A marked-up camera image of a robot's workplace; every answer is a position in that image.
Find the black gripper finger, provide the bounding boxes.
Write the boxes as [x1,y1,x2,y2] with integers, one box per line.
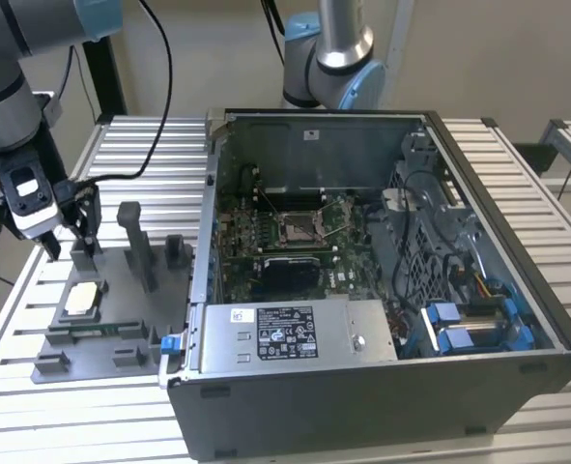
[0,196,64,264]
[69,184,101,258]

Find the silver square CPU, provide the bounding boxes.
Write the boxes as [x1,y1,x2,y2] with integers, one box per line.
[64,281,101,318]

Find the thin wire locking lever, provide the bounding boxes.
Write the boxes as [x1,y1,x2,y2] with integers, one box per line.
[259,188,281,217]

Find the CPU socket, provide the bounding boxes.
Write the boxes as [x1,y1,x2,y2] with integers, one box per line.
[274,208,328,250]

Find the gray plastic parts rack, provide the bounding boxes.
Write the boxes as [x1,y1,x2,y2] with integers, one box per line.
[30,200,195,386]

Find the green RAM stick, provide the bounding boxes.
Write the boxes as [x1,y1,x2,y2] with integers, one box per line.
[47,322,144,339]

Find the black graphics card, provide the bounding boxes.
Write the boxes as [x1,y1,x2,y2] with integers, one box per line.
[253,254,324,297]

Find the silver power supply unit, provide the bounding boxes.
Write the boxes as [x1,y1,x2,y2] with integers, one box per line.
[198,298,400,376]

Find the green motherboard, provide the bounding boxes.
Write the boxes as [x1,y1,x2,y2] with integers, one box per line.
[214,190,392,305]

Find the dark gray PC case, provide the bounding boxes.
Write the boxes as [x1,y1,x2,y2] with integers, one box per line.
[157,108,571,463]

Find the blue disk carrier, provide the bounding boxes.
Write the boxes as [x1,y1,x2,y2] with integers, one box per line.
[420,300,508,330]
[437,318,537,357]

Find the aluminium side table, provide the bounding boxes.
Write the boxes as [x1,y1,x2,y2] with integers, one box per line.
[535,118,571,194]

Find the white gray wrist camera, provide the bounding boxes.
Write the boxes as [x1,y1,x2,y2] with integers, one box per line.
[0,153,63,242]

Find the gray wrist camera bracket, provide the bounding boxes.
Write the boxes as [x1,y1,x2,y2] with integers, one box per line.
[32,90,65,131]

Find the thin black wall cable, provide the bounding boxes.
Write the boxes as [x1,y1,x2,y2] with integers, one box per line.
[70,43,100,125]

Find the black frame post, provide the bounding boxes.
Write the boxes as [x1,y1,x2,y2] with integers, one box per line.
[81,38,128,122]

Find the black looped cable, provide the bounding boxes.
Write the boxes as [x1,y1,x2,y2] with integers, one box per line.
[238,162,261,197]

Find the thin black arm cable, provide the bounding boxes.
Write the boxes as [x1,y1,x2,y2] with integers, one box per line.
[259,0,287,67]

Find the yellow red power wires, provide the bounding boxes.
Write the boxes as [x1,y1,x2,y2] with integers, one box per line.
[472,273,494,300]

